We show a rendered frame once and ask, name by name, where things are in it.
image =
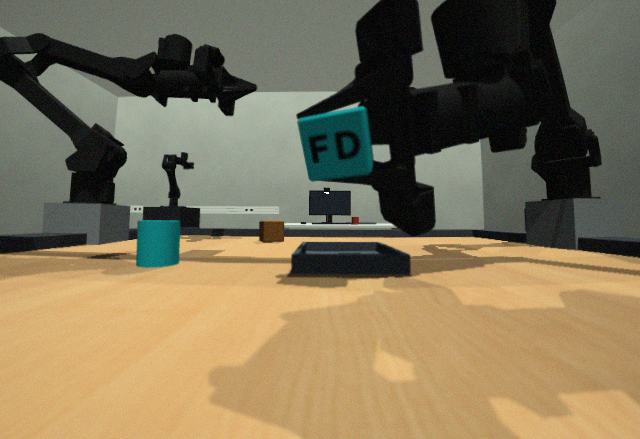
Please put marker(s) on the brown cube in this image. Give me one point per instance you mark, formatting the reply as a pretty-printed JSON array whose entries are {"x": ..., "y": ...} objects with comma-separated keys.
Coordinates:
[{"x": 271, "y": 231}]

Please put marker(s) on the cyan cylinder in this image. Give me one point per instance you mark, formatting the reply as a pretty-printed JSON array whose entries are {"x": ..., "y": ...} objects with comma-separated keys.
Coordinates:
[{"x": 158, "y": 243}]

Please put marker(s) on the teal cube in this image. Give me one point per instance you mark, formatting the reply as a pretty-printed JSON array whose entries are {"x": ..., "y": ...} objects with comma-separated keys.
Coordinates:
[{"x": 337, "y": 144}]

